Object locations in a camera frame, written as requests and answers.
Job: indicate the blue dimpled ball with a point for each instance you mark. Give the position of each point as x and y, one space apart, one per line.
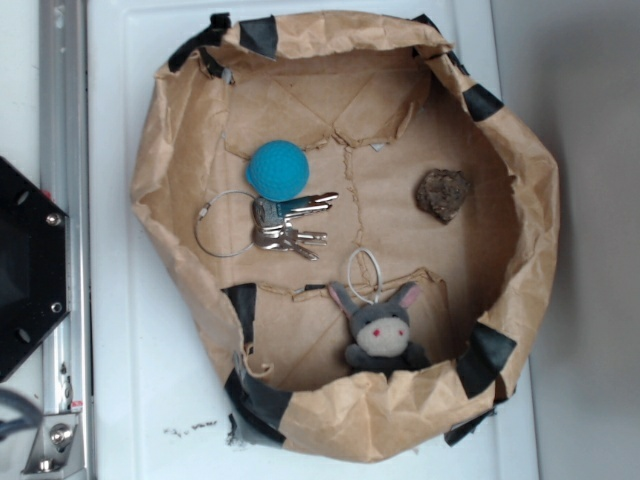
278 170

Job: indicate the silver key bunch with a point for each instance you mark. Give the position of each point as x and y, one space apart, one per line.
273 223

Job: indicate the brown paper bag tray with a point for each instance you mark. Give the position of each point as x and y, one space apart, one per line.
376 102

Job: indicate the white tray board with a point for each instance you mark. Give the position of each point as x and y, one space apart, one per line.
160 411

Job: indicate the grey plush donkey toy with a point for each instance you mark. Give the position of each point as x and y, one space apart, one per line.
381 332

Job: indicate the brown rough rock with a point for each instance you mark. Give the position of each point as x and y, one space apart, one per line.
442 193

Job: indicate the aluminium rail profile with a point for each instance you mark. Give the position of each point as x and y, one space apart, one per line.
63 448

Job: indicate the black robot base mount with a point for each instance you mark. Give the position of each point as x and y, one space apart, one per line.
33 268

